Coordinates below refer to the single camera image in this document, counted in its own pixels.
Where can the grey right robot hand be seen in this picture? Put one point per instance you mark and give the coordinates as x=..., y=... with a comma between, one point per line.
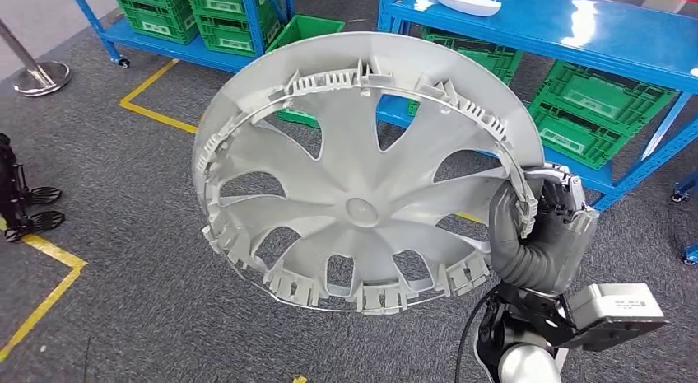
x=567, y=244

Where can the grey plastic wheel hubcap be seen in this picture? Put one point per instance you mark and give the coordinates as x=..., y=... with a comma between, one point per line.
x=360, y=211

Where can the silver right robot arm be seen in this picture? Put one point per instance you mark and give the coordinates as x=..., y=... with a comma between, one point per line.
x=523, y=364

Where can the white plastic mirror cover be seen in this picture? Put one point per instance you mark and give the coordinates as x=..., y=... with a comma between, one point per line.
x=463, y=1

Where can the black idle robot legs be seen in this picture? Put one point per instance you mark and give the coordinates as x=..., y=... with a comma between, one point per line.
x=11, y=195

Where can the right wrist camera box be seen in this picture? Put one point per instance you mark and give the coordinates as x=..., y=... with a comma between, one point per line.
x=616, y=309

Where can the chrome barrier post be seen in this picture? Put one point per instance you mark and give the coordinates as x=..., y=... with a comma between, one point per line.
x=41, y=77

